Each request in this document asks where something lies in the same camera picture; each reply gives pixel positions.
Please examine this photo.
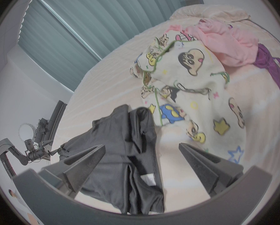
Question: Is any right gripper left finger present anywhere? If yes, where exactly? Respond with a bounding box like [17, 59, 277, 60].
[39, 144, 107, 194]

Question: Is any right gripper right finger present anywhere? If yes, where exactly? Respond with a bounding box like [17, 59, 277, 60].
[179, 142, 245, 195]

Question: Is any black T-shirt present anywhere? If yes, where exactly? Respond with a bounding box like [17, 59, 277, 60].
[58, 104, 166, 215]

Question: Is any bed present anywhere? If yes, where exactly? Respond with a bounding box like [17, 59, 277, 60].
[50, 4, 280, 215]

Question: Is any round white mirror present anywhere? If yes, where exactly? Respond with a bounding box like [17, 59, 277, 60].
[19, 123, 35, 140]

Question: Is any white printed pyjama top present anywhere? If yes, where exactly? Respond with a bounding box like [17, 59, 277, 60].
[130, 28, 247, 165]

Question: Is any blue-green curtain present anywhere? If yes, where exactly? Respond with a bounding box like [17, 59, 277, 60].
[17, 0, 102, 92]
[36, 0, 189, 60]

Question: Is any purple garment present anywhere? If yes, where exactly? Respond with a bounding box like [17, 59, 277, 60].
[228, 24, 280, 94]

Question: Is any pink garment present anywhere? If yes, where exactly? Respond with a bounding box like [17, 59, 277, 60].
[186, 18, 260, 67]

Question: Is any cream pillow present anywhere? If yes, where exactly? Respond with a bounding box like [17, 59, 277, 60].
[170, 4, 251, 23]

